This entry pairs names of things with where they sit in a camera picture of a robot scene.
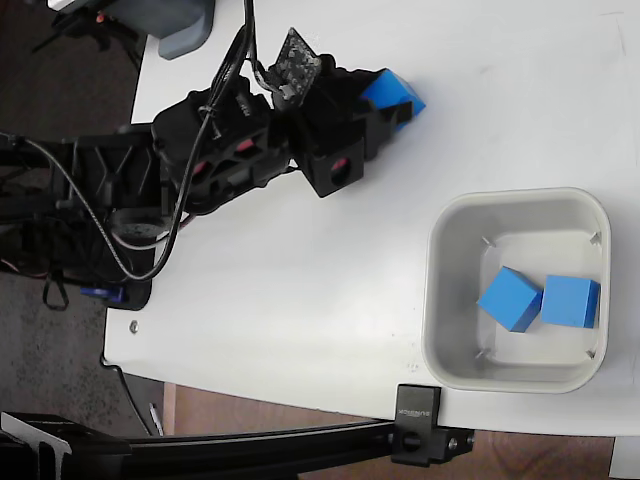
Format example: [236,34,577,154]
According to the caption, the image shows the black six-joint robot arm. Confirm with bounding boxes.
[0,87,301,310]

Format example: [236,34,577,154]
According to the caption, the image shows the black table clamp with print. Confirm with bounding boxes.
[389,383,475,467]

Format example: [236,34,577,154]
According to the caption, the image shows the dark device with orange light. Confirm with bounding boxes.
[30,7,144,67]

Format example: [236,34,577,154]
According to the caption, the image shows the thin black cable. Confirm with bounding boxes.
[242,0,266,76]

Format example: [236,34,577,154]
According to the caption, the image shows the blue cube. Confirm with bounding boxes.
[360,68,428,134]
[475,266,545,333]
[540,274,602,330]

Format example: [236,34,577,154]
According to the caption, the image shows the white square tray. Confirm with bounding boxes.
[421,186,612,395]

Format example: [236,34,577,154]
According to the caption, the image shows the thick black camera cable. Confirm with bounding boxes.
[0,19,251,282]

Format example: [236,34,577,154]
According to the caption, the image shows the gray-blue stand base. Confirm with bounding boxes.
[106,0,217,62]

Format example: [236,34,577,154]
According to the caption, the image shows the gripper camera circuit board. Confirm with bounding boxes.
[266,28,323,109]

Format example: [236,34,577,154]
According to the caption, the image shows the black cable under table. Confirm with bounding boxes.
[101,355,153,437]

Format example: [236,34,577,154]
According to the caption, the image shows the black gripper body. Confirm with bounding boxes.
[291,52,375,200]

